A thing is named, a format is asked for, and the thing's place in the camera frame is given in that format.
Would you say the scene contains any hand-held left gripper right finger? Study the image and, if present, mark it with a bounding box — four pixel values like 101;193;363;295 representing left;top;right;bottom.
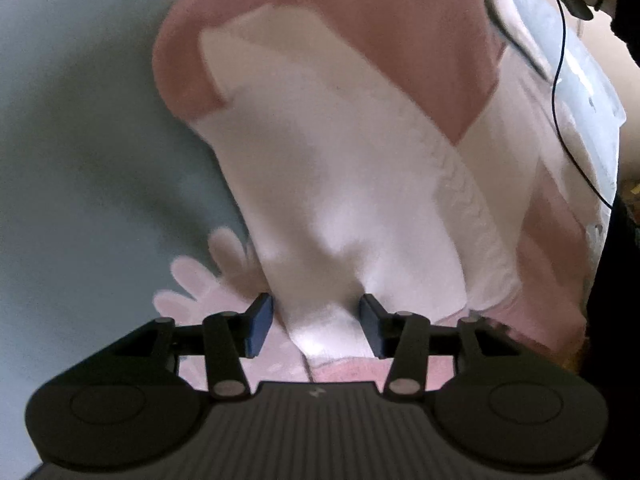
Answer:
358;293;523;403

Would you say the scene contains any person's right forearm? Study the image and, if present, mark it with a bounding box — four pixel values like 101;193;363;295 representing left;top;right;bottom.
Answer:
602;0;640;68

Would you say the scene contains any pink and white sweater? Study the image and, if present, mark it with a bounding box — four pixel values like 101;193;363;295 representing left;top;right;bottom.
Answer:
151;0;588;385

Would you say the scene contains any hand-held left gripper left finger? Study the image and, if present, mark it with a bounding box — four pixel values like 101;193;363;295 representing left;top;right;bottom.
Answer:
114;293;275;401

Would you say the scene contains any black cable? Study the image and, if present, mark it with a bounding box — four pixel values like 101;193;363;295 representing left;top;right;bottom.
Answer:
550;0;614;209

